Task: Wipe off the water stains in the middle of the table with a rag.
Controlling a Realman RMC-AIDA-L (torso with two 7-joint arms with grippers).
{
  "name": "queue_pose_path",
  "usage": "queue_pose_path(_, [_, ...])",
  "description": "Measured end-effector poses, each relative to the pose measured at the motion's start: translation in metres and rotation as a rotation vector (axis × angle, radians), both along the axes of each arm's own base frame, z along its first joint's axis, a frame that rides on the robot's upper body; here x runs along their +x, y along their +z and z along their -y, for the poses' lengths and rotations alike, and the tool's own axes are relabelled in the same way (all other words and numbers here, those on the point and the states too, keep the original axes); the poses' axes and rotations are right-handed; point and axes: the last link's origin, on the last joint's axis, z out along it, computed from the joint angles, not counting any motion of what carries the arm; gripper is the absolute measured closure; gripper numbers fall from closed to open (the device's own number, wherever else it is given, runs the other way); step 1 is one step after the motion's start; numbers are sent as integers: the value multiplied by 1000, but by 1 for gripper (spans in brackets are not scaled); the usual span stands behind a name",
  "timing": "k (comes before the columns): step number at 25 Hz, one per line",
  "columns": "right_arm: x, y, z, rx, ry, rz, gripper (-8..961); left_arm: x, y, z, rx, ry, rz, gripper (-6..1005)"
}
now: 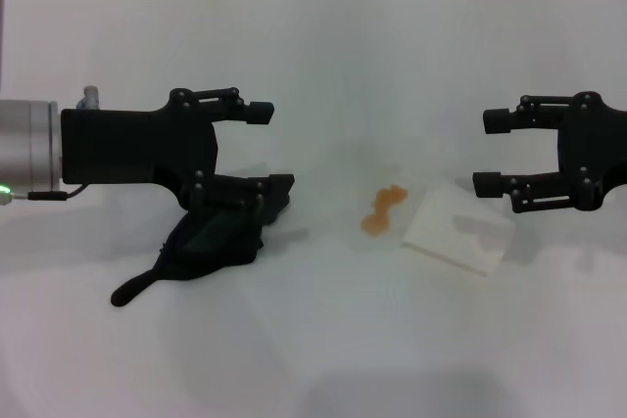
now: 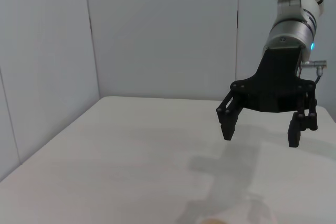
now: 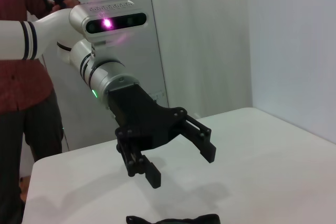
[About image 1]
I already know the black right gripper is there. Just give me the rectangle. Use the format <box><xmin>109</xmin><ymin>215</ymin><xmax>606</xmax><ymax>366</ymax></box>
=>
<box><xmin>471</xmin><ymin>91</ymin><xmax>627</xmax><ymax>216</ymax></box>

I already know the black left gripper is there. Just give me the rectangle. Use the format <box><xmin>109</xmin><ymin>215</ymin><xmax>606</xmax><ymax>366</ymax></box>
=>
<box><xmin>60</xmin><ymin>86</ymin><xmax>296</xmax><ymax>224</ymax></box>

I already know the white paper cup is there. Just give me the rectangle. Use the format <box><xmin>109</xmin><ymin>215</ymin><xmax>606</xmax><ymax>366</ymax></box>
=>
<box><xmin>400</xmin><ymin>180</ymin><xmax>516</xmax><ymax>278</ymax></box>

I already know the dark blue rag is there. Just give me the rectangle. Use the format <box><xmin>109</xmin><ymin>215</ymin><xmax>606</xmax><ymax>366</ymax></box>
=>
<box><xmin>111</xmin><ymin>192</ymin><xmax>295</xmax><ymax>309</ymax></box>

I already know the orange brown liquid stain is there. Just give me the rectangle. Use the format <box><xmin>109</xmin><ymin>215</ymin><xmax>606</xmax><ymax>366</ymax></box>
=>
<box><xmin>360</xmin><ymin>183</ymin><xmax>410</xmax><ymax>237</ymax></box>

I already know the small grey wrist connector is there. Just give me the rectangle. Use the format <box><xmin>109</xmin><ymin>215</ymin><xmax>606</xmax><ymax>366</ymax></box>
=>
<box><xmin>74</xmin><ymin>85</ymin><xmax>102</xmax><ymax>112</ymax></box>

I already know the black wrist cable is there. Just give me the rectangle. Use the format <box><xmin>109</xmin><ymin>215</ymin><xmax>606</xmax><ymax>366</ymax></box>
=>
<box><xmin>8</xmin><ymin>184</ymin><xmax>92</xmax><ymax>203</ymax></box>

